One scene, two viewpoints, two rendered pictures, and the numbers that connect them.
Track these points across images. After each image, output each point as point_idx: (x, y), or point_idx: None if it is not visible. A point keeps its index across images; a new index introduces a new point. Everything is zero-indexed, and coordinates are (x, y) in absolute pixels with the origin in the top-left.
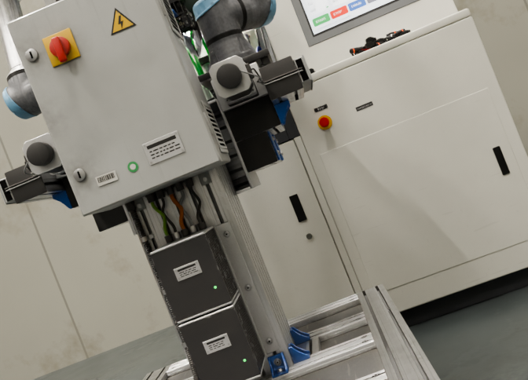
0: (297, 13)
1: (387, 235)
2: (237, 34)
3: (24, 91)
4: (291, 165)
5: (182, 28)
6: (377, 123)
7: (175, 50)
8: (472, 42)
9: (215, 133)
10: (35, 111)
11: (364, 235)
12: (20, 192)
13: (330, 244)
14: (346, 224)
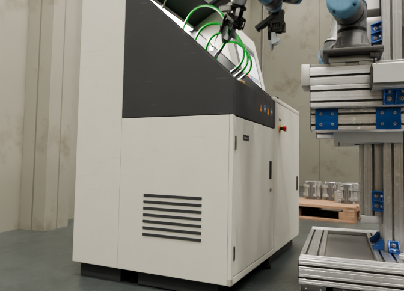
0: (238, 61)
1: (281, 203)
2: None
3: (361, 0)
4: (272, 142)
5: (282, 30)
6: (285, 142)
7: None
8: (298, 126)
9: None
10: (352, 17)
11: (278, 199)
12: None
13: (272, 198)
14: (276, 189)
